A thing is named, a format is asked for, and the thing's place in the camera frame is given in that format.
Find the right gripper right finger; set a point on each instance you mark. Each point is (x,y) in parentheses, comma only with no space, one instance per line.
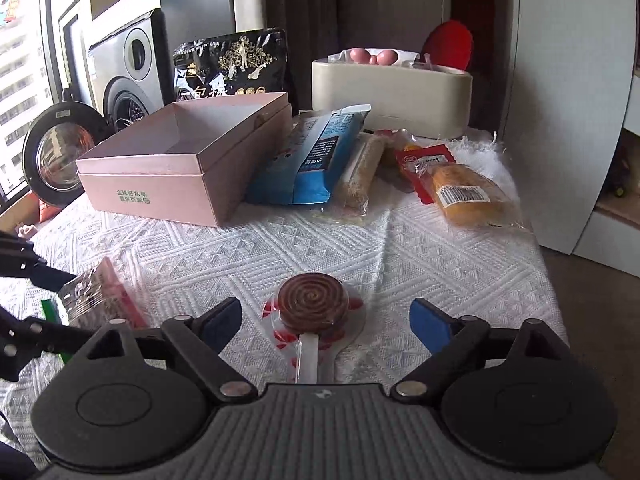
(454,344)

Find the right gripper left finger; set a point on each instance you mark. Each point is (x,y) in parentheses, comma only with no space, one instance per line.
(198,343)

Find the green white cracker packet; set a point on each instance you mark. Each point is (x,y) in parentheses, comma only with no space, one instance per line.
(92,299)

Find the swirl lollipop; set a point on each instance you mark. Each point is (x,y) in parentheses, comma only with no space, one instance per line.
(311,318)

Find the orange bread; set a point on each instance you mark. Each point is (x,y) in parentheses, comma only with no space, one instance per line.
(469,200)

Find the small red snack packet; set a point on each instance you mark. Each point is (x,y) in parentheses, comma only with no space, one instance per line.
(417,165)

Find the blue snack packet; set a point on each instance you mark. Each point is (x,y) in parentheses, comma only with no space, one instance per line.
(310,161)

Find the oat bar clear wrapper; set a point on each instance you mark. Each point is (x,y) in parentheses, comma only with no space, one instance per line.
(350,196)

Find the pink cardboard box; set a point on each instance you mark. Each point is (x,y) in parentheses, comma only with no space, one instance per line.
(189,162)

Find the round washer door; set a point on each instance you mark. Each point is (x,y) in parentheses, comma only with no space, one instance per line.
(55,140)

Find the cream tissue box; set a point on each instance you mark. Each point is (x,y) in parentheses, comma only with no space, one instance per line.
(432,100)

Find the white cabinet shelf unit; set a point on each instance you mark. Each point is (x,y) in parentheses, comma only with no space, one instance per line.
(571,81)

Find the grey washing machine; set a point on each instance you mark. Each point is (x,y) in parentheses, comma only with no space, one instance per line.
(131,71)

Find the black plum snack bag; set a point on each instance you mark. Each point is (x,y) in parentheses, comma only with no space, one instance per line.
(249,62)

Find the white tissue paper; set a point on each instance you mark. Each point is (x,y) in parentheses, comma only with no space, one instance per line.
(420,62)

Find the pink bow ornament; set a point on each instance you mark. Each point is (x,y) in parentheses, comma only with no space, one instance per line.
(385,57)

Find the red round cushion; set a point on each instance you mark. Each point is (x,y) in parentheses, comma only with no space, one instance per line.
(450,44)

